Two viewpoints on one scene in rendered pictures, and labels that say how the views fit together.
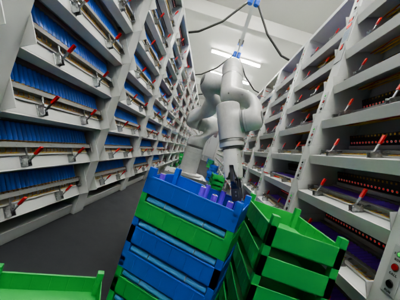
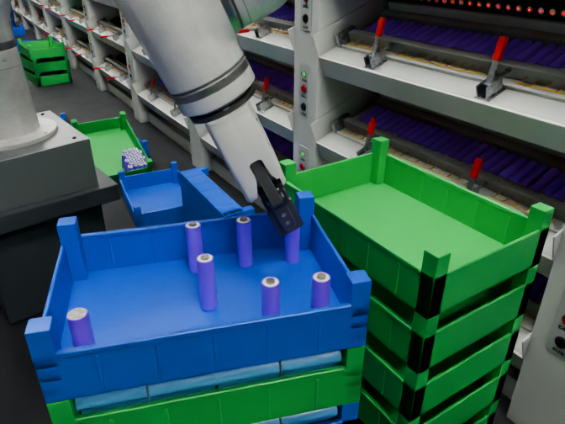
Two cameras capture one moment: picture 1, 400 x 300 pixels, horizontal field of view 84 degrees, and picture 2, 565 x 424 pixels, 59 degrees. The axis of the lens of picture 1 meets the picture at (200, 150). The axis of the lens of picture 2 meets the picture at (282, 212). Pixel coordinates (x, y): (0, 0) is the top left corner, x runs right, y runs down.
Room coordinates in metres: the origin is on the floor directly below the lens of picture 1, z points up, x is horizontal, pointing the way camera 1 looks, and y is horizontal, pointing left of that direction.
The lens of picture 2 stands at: (0.30, 0.13, 0.75)
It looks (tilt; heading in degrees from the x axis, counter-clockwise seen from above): 28 degrees down; 326
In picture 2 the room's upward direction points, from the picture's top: straight up
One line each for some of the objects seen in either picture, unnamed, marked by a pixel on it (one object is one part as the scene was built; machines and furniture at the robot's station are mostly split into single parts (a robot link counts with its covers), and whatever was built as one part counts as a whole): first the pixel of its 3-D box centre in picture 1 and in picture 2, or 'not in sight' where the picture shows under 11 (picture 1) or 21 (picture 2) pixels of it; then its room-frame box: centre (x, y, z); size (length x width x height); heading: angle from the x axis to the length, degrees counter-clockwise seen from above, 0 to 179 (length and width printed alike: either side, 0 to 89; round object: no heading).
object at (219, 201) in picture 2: not in sight; (216, 222); (1.37, -0.38, 0.10); 0.30 x 0.08 x 0.20; 176
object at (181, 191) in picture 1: (200, 193); (202, 277); (0.72, -0.05, 0.44); 0.30 x 0.20 x 0.08; 70
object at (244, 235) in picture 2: (221, 199); (244, 241); (0.76, -0.12, 0.44); 0.02 x 0.02 x 0.06
